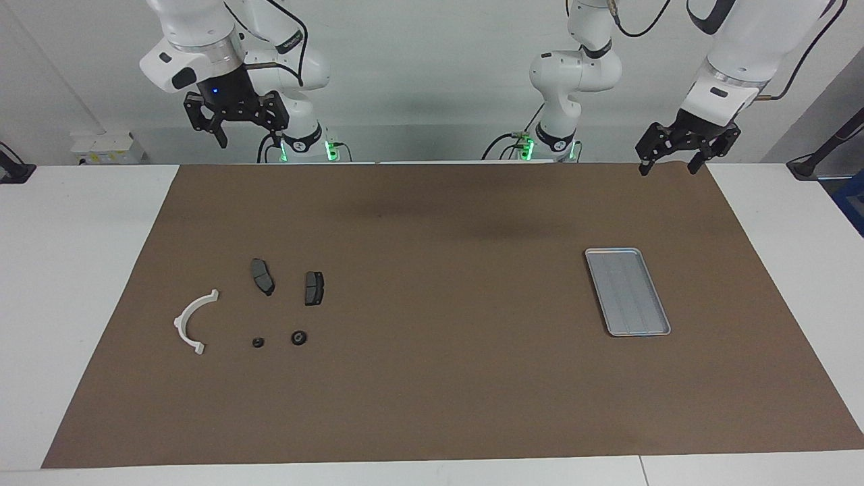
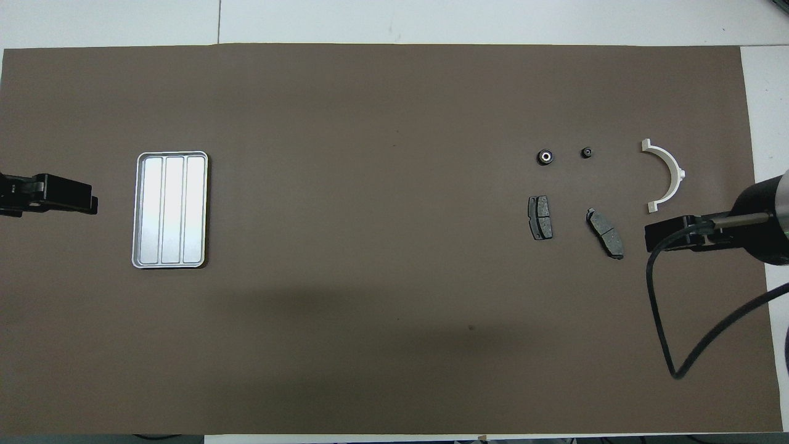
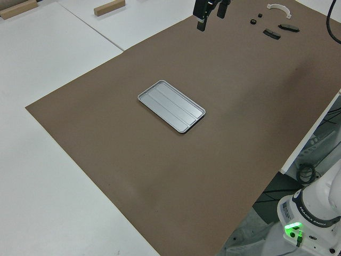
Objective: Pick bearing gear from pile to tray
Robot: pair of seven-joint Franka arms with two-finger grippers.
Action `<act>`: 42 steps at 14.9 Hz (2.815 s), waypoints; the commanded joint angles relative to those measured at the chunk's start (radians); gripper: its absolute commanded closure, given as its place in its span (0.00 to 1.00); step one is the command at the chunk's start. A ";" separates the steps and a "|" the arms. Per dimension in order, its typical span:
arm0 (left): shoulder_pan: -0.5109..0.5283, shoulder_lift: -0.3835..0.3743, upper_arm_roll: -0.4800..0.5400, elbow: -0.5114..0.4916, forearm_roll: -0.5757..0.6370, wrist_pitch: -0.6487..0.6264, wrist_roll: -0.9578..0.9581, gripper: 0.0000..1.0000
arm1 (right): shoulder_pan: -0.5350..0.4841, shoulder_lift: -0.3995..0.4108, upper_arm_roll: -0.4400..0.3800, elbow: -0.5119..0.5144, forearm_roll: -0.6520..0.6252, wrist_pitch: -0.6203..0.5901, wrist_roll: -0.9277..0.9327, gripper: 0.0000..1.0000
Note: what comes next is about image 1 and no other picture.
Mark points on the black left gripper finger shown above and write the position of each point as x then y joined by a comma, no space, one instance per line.
725,143
655,143

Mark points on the dark grey rectangular brake pad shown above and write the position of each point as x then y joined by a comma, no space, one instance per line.
314,289

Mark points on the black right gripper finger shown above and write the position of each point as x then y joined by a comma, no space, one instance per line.
196,111
275,111

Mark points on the white curved plastic bracket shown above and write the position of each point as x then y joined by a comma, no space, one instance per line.
183,317

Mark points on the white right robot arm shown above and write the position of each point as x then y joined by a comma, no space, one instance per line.
196,27

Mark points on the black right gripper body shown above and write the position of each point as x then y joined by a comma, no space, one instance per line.
229,98

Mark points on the silver metal tray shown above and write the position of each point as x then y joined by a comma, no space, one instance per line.
628,293

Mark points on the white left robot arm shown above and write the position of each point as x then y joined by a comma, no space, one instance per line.
742,47

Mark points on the black table clamp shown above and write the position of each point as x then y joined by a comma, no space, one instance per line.
13,172

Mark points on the dark grey curved brake pad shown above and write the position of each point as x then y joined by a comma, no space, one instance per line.
262,275

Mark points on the blue crate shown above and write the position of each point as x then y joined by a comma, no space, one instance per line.
852,202

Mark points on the brown table mat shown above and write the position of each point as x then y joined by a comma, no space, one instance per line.
432,378

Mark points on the white box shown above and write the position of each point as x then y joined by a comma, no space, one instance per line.
104,148

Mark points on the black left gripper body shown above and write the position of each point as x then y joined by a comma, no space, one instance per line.
698,128

